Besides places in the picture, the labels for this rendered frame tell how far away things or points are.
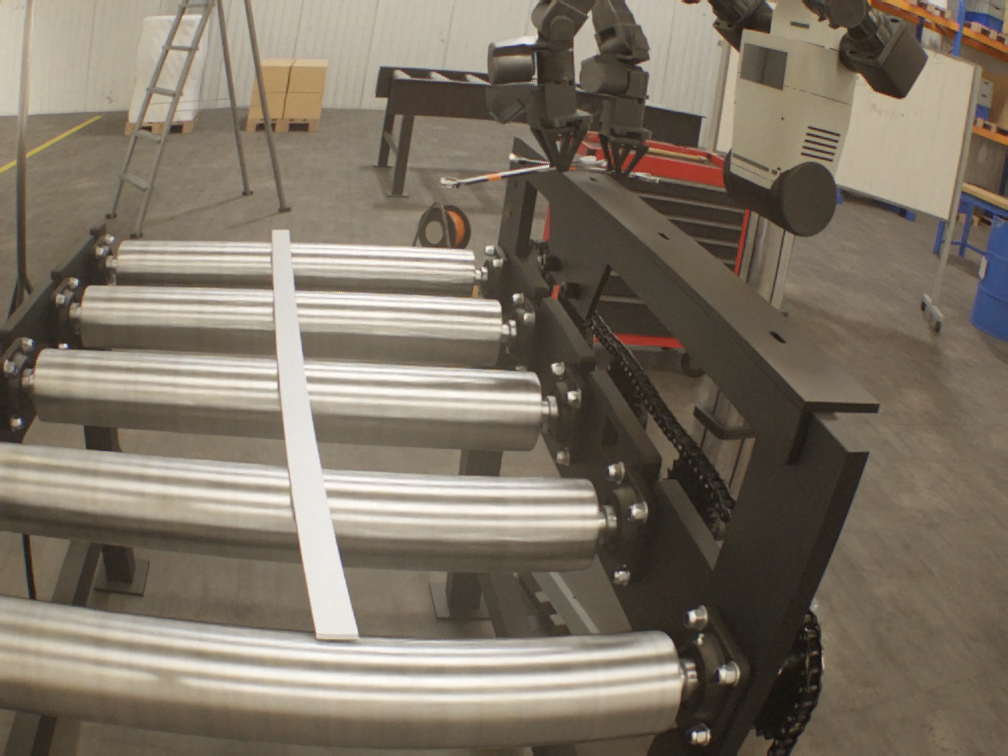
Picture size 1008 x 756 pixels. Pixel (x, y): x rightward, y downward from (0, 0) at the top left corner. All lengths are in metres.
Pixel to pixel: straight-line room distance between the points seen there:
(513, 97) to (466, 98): 5.00
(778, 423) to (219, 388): 0.76
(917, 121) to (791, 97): 4.39
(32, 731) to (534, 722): 0.96
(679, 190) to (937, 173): 2.95
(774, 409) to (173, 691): 0.58
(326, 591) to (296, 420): 0.33
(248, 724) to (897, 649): 2.07
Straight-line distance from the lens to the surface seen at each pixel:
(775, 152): 1.61
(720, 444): 1.81
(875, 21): 1.50
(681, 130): 6.82
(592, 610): 1.91
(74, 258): 1.71
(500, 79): 1.27
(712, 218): 3.57
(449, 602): 2.24
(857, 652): 2.46
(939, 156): 6.02
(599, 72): 1.43
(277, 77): 9.11
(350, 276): 1.77
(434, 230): 4.64
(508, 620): 1.72
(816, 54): 1.60
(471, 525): 0.98
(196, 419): 1.24
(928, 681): 2.48
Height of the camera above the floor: 1.43
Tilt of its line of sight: 23 degrees down
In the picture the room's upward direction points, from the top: 9 degrees clockwise
